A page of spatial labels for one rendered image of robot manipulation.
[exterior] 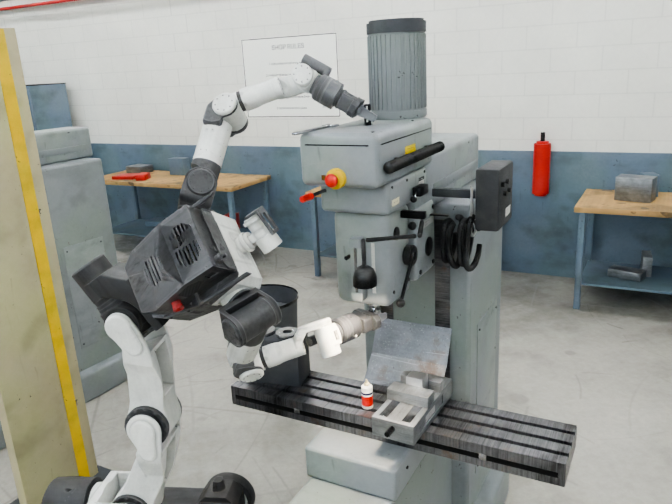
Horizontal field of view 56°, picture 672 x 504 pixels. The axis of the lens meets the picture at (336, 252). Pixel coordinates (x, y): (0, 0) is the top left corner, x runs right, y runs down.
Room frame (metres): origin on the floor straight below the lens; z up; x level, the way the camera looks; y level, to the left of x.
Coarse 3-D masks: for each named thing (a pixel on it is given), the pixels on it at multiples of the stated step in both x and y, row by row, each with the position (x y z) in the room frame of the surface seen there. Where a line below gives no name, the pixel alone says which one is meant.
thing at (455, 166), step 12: (444, 144) 2.43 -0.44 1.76; (456, 144) 2.48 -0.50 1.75; (468, 144) 2.61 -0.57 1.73; (432, 156) 2.23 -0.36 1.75; (444, 156) 2.34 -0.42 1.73; (456, 156) 2.46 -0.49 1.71; (468, 156) 2.61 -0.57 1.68; (432, 168) 2.22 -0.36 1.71; (444, 168) 2.34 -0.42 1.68; (456, 168) 2.46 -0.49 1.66; (468, 168) 2.60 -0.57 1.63; (432, 180) 2.22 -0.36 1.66; (444, 180) 2.33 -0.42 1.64; (456, 180) 2.46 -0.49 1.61; (468, 180) 2.61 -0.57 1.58; (408, 204) 2.06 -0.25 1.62; (420, 204) 2.11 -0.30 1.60
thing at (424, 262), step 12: (432, 204) 2.18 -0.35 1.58; (432, 216) 2.18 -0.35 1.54; (408, 228) 2.06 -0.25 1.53; (432, 228) 2.19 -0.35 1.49; (420, 240) 2.08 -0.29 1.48; (432, 240) 2.19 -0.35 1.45; (420, 252) 2.08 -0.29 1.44; (432, 252) 2.18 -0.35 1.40; (420, 264) 2.08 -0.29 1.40; (432, 264) 2.18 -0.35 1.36; (420, 276) 2.08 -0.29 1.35
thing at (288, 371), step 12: (276, 336) 2.21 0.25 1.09; (288, 336) 2.18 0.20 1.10; (288, 360) 2.16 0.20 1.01; (300, 360) 2.17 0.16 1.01; (264, 372) 2.20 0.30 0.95; (276, 372) 2.18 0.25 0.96; (288, 372) 2.16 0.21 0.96; (300, 372) 2.16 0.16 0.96; (288, 384) 2.16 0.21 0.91; (300, 384) 2.16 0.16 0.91
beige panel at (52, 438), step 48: (0, 48) 2.84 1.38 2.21; (0, 96) 2.80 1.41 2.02; (0, 144) 2.77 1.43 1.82; (0, 192) 2.73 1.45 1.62; (0, 240) 2.69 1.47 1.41; (48, 240) 2.89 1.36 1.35; (0, 288) 2.64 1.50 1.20; (48, 288) 2.84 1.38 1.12; (0, 336) 2.60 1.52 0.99; (48, 336) 2.80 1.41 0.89; (0, 384) 2.56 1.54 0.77; (48, 384) 2.76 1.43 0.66; (48, 432) 2.72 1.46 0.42; (48, 480) 2.67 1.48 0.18
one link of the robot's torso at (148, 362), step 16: (112, 320) 1.73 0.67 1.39; (128, 320) 1.73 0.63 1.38; (112, 336) 1.73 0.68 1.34; (128, 336) 1.72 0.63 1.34; (160, 336) 1.87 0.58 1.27; (128, 352) 1.72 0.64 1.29; (144, 352) 1.73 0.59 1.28; (160, 352) 1.85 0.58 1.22; (128, 368) 1.75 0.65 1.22; (144, 368) 1.73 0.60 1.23; (160, 368) 1.85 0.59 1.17; (128, 384) 1.76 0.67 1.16; (144, 384) 1.76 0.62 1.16; (160, 384) 1.75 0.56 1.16; (144, 400) 1.76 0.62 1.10; (160, 400) 1.75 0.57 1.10; (176, 400) 1.84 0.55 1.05; (128, 416) 1.75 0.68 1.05; (160, 416) 1.74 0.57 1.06; (176, 416) 1.81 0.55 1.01
